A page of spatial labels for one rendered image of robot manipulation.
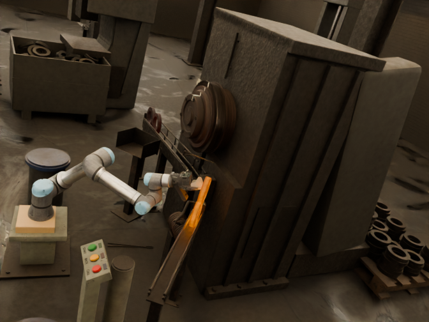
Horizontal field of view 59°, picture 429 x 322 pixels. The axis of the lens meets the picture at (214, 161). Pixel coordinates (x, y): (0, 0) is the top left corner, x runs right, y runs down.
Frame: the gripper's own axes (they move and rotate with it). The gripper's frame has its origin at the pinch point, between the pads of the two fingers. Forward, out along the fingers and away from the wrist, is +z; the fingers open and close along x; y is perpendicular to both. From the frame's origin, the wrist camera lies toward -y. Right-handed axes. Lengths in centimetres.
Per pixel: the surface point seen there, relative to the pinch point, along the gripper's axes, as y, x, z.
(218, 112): 35.4, 30.1, 1.8
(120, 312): -59, -41, -39
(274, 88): 54, 17, 35
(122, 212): -68, 72, -88
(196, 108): 36, 34, -13
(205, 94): 43, 41, -8
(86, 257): -18, -50, -48
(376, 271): -110, 86, 125
